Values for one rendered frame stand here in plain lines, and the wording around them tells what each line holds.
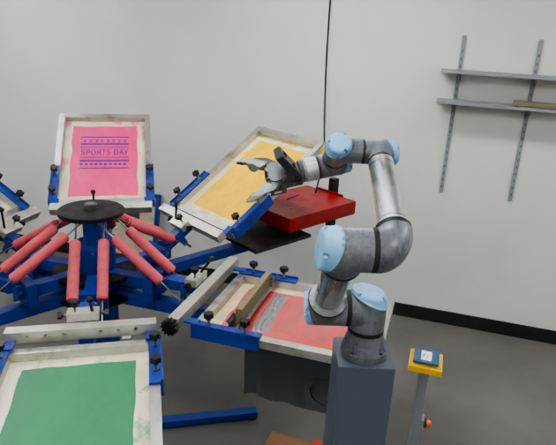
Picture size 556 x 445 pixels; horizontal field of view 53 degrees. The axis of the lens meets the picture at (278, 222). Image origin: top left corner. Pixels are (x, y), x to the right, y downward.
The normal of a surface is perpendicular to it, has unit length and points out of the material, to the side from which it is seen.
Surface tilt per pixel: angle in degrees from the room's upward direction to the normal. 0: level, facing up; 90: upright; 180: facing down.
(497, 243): 90
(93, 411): 0
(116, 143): 32
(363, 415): 90
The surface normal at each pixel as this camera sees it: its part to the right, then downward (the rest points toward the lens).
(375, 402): 0.00, 0.34
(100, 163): 0.15, -0.62
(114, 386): 0.05, -0.94
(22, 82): -0.30, 0.31
